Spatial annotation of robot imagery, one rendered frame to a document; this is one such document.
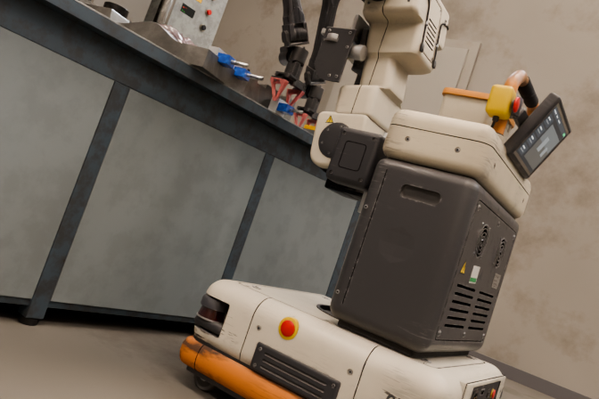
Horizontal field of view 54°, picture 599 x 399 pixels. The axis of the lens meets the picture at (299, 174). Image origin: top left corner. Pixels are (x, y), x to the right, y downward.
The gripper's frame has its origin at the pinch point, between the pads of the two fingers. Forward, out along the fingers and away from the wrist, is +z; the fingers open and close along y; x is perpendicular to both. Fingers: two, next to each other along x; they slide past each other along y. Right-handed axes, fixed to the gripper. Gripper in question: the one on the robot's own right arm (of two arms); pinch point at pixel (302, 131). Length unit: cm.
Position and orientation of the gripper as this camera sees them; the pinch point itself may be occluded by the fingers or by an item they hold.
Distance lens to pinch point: 248.1
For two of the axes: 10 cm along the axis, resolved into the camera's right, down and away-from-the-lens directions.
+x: 7.4, 2.2, -6.3
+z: -3.3, 9.4, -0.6
